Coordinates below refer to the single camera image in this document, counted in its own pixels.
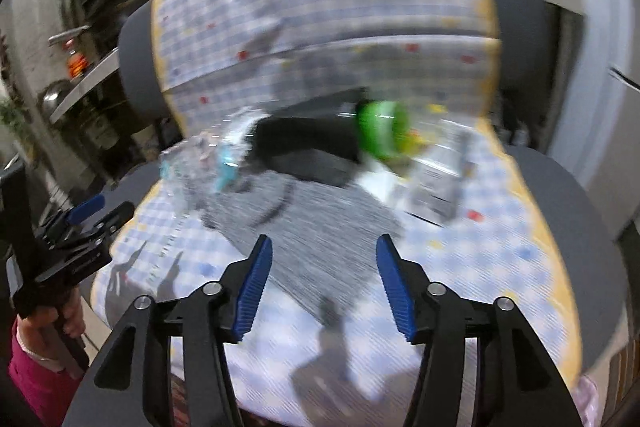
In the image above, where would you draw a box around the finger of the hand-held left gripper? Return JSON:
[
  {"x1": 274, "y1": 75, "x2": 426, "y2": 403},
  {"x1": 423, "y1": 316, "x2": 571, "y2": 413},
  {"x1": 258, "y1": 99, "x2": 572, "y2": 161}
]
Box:
[
  {"x1": 75, "y1": 201, "x2": 136, "y2": 244},
  {"x1": 42, "y1": 194, "x2": 107, "y2": 235}
]

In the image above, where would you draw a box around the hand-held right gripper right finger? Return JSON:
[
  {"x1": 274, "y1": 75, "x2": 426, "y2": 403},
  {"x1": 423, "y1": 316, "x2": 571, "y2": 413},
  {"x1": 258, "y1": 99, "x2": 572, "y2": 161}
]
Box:
[{"x1": 376, "y1": 233, "x2": 583, "y2": 427}]

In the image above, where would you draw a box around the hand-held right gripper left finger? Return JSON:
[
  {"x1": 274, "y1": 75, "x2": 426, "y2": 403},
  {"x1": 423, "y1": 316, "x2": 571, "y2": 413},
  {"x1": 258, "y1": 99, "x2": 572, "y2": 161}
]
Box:
[{"x1": 60, "y1": 234, "x2": 273, "y2": 427}]

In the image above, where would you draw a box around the green plastic bottle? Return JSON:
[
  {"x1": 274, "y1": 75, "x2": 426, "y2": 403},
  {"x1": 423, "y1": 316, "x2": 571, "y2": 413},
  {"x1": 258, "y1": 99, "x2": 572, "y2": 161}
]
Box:
[{"x1": 352, "y1": 99, "x2": 413, "y2": 162}]

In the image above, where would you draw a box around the person's left hand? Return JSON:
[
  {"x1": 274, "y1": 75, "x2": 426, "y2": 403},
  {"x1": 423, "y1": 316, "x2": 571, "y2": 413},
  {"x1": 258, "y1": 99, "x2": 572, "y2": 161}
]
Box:
[{"x1": 17, "y1": 289, "x2": 87, "y2": 344}]

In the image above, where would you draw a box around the grey knitted cloth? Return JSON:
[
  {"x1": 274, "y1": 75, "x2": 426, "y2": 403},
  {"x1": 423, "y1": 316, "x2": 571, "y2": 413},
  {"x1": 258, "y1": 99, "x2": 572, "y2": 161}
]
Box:
[{"x1": 200, "y1": 169, "x2": 406, "y2": 323}]

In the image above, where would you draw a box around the clear plastic bottle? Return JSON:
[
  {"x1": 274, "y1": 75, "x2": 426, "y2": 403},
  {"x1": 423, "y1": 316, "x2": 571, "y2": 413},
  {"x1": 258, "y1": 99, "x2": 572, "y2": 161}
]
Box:
[{"x1": 157, "y1": 107, "x2": 263, "y2": 210}]

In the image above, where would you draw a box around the green plant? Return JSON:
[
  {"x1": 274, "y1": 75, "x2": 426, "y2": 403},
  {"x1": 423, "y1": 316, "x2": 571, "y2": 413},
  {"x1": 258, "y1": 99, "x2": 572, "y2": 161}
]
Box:
[{"x1": 0, "y1": 99, "x2": 33, "y2": 148}]

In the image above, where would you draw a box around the metal pot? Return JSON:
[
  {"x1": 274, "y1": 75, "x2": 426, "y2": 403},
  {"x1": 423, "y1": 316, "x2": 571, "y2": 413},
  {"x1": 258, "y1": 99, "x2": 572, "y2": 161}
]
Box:
[{"x1": 40, "y1": 79, "x2": 73, "y2": 115}]

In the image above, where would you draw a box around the black cloth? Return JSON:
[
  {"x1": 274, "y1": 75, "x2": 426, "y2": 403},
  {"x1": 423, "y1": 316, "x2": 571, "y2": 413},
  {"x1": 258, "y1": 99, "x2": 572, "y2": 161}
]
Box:
[{"x1": 247, "y1": 89, "x2": 368, "y2": 188}]

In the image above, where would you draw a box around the checkered dotted cloth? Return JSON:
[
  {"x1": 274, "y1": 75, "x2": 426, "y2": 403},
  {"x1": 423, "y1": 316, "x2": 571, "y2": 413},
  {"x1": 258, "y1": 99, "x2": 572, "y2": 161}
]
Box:
[{"x1": 92, "y1": 0, "x2": 583, "y2": 423}]

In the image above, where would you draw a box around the grey chair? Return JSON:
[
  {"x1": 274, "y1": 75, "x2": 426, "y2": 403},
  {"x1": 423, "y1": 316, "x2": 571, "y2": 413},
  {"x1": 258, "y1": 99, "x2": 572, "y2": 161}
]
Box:
[{"x1": 80, "y1": 0, "x2": 631, "y2": 427}]

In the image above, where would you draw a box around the white refrigerator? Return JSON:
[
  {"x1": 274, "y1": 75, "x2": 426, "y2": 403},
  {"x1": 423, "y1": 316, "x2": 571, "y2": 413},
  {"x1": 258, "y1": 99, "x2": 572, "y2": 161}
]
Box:
[{"x1": 515, "y1": 0, "x2": 640, "y2": 238}]

